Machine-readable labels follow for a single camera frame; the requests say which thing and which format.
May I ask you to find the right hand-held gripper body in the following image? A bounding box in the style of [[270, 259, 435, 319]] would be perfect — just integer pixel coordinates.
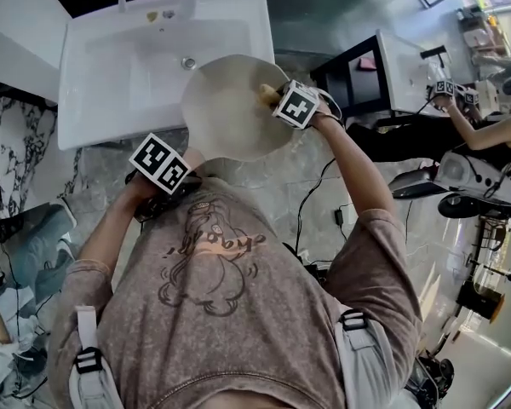
[[272, 79, 319, 130]]

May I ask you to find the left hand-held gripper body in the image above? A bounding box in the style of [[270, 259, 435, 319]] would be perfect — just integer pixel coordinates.
[[125, 132, 204, 223]]

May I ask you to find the yellow sponge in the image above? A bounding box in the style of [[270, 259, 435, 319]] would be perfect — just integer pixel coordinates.
[[258, 84, 280, 106]]

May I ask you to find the large cream bowl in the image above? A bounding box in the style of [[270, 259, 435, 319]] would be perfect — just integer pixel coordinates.
[[181, 54, 295, 174]]

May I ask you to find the person's left forearm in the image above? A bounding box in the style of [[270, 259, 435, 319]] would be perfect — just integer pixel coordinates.
[[77, 185, 154, 268]]

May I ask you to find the person's right forearm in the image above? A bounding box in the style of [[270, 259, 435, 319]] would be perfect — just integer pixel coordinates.
[[313, 111, 395, 225]]

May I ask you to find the black sink stand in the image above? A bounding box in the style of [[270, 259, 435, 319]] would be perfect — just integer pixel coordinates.
[[309, 34, 393, 121]]

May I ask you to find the white rectangular sink basin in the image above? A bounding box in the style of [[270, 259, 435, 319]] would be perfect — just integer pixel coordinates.
[[57, 0, 276, 151]]

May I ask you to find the white oval-bowl sink basin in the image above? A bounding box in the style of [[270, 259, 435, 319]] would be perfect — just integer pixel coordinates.
[[375, 29, 452, 117]]

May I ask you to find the marble pattern cabinet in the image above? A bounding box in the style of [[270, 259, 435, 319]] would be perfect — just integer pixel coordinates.
[[0, 95, 82, 223]]

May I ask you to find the black faucet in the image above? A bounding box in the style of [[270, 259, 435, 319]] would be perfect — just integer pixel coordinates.
[[420, 45, 451, 70]]

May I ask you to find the grey office chair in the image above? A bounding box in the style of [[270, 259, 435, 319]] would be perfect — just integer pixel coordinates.
[[387, 149, 511, 219]]

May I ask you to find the brown printed t-shirt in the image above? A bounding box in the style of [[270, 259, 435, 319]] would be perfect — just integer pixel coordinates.
[[46, 176, 422, 409]]

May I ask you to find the black box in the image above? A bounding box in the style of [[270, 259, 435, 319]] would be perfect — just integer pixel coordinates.
[[457, 281, 506, 321]]

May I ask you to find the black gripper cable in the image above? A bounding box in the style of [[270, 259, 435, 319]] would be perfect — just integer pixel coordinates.
[[296, 158, 337, 263]]

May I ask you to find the grey harness strap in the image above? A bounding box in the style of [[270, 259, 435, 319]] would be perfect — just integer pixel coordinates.
[[334, 308, 410, 409], [70, 305, 124, 409]]

